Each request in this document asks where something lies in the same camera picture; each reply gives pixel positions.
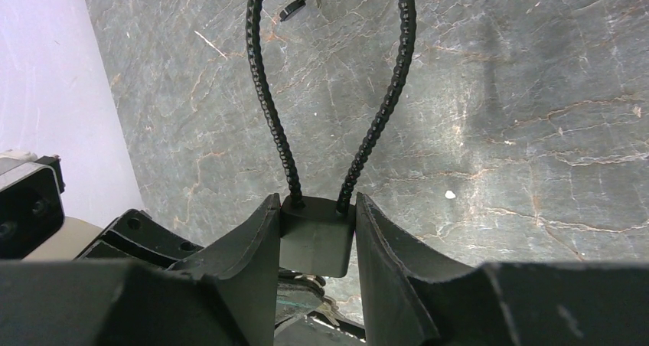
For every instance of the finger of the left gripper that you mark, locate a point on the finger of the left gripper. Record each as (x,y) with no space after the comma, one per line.
(134,235)
(314,329)

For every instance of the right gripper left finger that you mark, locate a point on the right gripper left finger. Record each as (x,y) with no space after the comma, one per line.
(225,294)

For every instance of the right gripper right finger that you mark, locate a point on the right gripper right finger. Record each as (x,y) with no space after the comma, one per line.
(415,295)

